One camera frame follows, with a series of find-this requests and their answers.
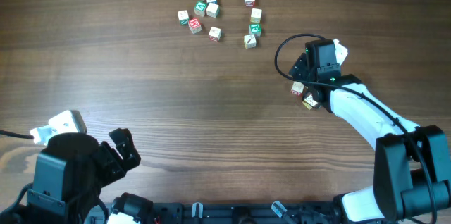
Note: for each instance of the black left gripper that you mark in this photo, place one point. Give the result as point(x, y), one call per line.
point(110, 158)

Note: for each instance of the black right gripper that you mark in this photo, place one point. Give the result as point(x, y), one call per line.
point(300, 67)

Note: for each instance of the red A letter block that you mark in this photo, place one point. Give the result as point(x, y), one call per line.
point(297, 88)

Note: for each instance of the red U letter block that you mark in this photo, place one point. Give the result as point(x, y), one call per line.
point(309, 102)

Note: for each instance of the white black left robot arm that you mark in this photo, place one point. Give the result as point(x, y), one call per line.
point(70, 173)

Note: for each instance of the green F letter block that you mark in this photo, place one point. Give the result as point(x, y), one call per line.
point(255, 29)

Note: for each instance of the yellow K letter block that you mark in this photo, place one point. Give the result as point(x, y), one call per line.
point(250, 41)

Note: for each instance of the yellow plain top block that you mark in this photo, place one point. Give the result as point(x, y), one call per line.
point(256, 15)

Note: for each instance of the red O letter block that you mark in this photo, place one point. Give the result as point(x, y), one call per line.
point(215, 34)

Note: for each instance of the white animal picture block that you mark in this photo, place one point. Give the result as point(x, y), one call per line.
point(212, 10)

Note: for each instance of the red M letter block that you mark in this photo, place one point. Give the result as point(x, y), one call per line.
point(194, 25)

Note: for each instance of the green A letter block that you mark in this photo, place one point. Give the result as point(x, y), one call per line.
point(200, 8)

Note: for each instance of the green N letter block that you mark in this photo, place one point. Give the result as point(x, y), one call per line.
point(183, 17)

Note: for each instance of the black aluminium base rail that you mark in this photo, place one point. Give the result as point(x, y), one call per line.
point(177, 213)

